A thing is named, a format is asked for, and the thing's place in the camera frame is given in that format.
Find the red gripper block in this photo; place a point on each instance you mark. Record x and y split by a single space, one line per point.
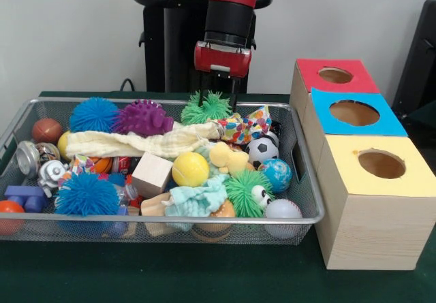
204 59

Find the green spiky ball white nub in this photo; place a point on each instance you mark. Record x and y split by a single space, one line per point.
204 112

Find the colourful dotted cloth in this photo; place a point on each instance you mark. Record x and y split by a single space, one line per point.
245 124

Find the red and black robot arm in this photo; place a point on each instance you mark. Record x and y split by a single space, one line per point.
230 20

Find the shallow mesh bin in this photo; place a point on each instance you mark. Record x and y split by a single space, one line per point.
289 139

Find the wooden box with three holes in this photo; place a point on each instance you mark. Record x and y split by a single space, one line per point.
374 231

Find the black and white soccer ball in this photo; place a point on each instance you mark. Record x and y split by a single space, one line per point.
262 150

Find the purple spiky toy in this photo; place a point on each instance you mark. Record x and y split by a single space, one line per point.
143 119

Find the yellow tennis ball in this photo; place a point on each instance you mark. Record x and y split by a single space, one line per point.
190 169

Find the cream muslin cloth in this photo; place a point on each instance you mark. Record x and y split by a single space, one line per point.
136 144

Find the blue globe ball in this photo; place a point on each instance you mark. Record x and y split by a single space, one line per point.
277 175

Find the green spiky ball with eyes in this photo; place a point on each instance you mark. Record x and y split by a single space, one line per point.
240 194

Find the mint green cloth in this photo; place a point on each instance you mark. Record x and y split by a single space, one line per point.
197 197

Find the blue spiky ball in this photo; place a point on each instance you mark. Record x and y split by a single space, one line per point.
92 114
85 194

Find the dark green table cloth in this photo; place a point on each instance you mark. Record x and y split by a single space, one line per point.
204 275

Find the black upright panel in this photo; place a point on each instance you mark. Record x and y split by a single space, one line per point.
419 61

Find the dark green side-table cloth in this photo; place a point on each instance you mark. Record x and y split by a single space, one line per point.
425 112

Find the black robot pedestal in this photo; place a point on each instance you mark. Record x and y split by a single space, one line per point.
177 44

